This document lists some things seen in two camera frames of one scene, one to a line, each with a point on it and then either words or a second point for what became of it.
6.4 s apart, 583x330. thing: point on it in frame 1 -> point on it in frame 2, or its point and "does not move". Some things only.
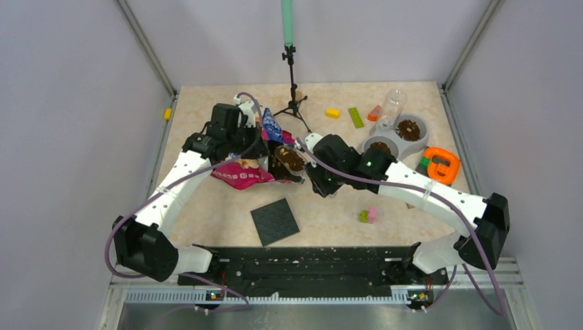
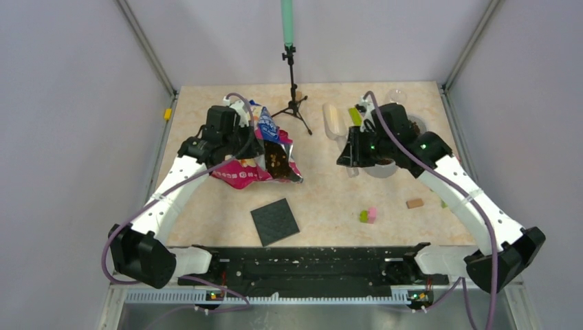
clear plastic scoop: x=291 y=160 -> x=335 y=124
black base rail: x=317 y=270 does not move
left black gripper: x=260 y=150 does not move
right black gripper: x=313 y=170 -> x=352 y=155
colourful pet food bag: x=243 y=172 does not move
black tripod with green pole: x=287 y=27 does not move
